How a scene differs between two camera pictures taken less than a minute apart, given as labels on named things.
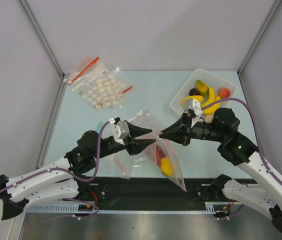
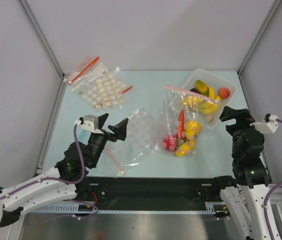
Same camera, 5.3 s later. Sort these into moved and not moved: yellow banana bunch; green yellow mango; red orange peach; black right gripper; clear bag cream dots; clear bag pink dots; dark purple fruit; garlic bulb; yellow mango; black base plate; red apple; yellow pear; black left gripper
Moved: black left gripper; clear bag pink dots; black right gripper; red apple; yellow pear
Not moved: red orange peach; black base plate; yellow mango; clear bag cream dots; yellow banana bunch; dark purple fruit; garlic bulb; green yellow mango
